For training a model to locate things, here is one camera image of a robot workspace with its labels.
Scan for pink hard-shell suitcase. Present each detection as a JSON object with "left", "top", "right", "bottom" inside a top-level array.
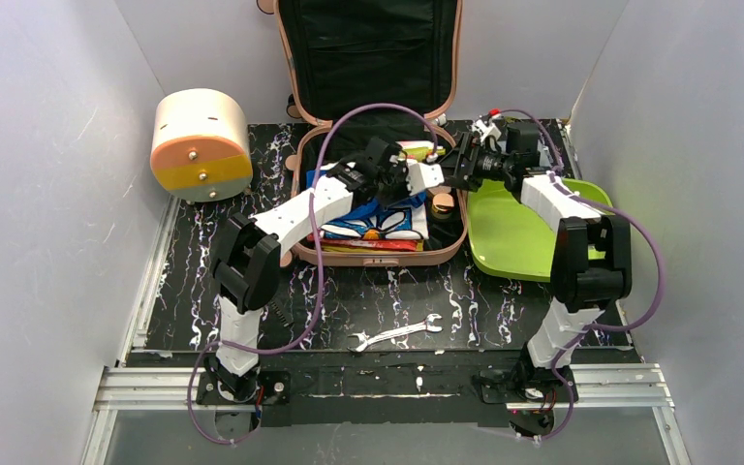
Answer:
[{"left": 274, "top": 1, "right": 467, "bottom": 266}]

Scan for white printed garment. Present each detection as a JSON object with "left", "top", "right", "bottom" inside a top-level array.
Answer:
[{"left": 320, "top": 206, "right": 429, "bottom": 240}]

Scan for green plastic tray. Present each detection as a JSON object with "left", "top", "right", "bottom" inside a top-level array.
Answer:
[{"left": 467, "top": 171, "right": 617, "bottom": 282}]

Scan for blue cloth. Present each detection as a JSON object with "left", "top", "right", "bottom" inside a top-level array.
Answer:
[{"left": 294, "top": 163, "right": 424, "bottom": 225}]

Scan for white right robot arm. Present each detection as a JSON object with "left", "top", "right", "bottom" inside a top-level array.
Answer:
[{"left": 438, "top": 132, "right": 632, "bottom": 373}]

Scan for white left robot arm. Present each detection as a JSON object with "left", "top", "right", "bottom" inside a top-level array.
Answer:
[{"left": 211, "top": 138, "right": 418, "bottom": 379}]

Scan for silver open-end wrench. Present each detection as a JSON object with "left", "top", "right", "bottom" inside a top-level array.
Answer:
[{"left": 349, "top": 313, "right": 443, "bottom": 353}]

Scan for teal pink tube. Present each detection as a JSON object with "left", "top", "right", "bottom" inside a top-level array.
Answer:
[{"left": 397, "top": 140, "right": 434, "bottom": 150}]

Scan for round copper compact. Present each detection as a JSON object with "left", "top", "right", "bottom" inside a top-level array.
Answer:
[{"left": 430, "top": 193, "right": 456, "bottom": 222}]

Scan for black spring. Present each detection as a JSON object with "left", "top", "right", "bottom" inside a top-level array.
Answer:
[{"left": 269, "top": 299, "right": 294, "bottom": 327}]

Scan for cream cylindrical drum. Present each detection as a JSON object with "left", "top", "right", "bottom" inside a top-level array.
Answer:
[{"left": 149, "top": 88, "right": 253, "bottom": 203}]

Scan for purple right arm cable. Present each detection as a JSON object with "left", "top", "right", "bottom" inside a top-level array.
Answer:
[{"left": 493, "top": 108, "right": 667, "bottom": 444}]

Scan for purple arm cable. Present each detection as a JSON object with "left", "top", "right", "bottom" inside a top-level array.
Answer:
[
  {"left": 493, "top": 108, "right": 667, "bottom": 444},
  {"left": 185, "top": 102, "right": 442, "bottom": 448}
]

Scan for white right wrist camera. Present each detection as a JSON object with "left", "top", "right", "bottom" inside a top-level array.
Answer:
[{"left": 471, "top": 108, "right": 501, "bottom": 150}]

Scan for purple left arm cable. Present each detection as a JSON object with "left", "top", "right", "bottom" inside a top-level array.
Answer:
[{"left": 185, "top": 102, "right": 442, "bottom": 448}]

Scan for aluminium frame rail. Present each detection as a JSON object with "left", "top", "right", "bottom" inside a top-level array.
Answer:
[{"left": 81, "top": 195, "right": 264, "bottom": 464}]

